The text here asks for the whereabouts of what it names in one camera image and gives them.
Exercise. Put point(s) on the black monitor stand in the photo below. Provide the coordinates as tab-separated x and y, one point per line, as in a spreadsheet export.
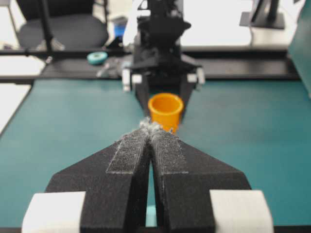
264	14

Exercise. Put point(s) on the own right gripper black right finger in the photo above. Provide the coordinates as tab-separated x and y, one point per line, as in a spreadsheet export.
198	193

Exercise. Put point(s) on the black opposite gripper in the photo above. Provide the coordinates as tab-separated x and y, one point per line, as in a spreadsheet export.
162	67

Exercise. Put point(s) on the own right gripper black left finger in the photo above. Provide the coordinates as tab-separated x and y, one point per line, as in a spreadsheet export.
103	193

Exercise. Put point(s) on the orange plastic cup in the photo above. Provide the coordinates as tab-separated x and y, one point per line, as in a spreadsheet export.
166	110

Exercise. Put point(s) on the blue box in background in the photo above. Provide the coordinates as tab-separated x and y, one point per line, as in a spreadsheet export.
119	29

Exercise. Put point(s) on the grey office chair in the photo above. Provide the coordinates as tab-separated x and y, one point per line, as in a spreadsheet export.
72	24

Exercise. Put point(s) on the teal box at right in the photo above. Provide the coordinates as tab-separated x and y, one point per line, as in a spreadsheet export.
300	47

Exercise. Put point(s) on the teal tape roll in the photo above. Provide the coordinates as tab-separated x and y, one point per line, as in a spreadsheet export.
97	58

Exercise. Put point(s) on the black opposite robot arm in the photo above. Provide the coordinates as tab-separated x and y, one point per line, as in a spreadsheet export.
161	29

